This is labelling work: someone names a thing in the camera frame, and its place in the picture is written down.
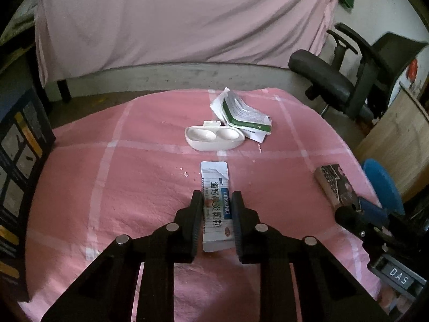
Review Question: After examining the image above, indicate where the person's right hand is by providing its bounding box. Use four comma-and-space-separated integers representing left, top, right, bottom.
377, 288, 414, 313

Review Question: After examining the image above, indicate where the green white paper leaflet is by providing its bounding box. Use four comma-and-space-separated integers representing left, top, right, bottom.
210, 88, 273, 143

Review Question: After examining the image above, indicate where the white printed sachet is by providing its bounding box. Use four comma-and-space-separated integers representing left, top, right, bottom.
200, 161, 237, 253

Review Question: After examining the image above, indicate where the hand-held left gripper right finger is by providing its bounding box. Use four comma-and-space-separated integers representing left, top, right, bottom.
232, 191, 389, 322

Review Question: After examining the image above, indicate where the wooden cabinet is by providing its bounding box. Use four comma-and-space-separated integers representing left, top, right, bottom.
353, 87, 429, 202

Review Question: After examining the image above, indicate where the white plastic twin-cup case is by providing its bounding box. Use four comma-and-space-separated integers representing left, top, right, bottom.
185, 121, 245, 150

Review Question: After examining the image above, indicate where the dark blue printed box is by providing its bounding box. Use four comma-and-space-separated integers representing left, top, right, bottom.
0, 87, 57, 302

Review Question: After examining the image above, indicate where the black frame leg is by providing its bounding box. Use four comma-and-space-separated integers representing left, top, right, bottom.
57, 80, 71, 103

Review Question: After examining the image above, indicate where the black office chair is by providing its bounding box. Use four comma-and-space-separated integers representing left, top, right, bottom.
288, 23, 429, 128

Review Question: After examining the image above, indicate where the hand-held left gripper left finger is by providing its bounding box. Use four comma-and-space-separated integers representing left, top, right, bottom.
40, 191, 204, 322

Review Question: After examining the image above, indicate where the blue plastic bin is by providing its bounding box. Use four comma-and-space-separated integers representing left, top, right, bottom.
362, 159, 406, 215

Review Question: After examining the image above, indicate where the red wall sticker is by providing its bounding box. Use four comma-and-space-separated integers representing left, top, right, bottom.
406, 58, 419, 81

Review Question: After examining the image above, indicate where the pink hanging sheet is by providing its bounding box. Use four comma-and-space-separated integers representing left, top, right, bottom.
34, 0, 349, 86

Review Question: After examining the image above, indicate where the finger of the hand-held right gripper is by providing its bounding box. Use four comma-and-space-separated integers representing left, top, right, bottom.
334, 206, 373, 240
357, 197, 391, 222

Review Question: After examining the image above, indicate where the black patterned box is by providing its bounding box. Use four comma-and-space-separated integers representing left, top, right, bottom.
314, 164, 357, 208

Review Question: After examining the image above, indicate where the pink checked tablecloth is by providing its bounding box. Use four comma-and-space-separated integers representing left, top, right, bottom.
25, 87, 384, 322

